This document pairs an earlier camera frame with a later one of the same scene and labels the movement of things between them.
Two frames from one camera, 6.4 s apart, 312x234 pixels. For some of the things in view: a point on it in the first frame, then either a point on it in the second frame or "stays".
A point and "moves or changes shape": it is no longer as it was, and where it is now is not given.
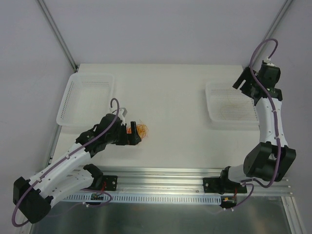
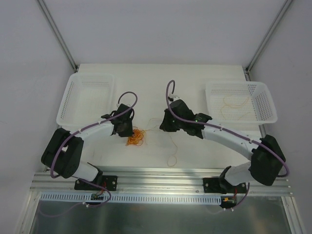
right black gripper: [245, 83] → [166, 123]
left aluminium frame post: [58, 34] stays
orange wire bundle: [143, 130] moves or changes shape
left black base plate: [111, 182] stays
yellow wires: [231, 111] → [233, 101]
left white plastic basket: [86, 99] stays
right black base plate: [222, 185] stays
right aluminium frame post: [272, 30] stays
